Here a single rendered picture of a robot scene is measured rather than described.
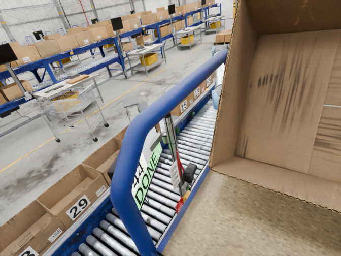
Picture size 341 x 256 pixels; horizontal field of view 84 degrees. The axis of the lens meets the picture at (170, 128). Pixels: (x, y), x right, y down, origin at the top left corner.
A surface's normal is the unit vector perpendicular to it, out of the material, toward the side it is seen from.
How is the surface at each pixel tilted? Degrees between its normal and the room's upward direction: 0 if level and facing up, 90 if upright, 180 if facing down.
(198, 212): 0
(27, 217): 89
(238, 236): 0
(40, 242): 90
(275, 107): 57
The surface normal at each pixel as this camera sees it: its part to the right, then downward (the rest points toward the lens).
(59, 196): 0.83, 0.18
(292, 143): -0.57, 0.00
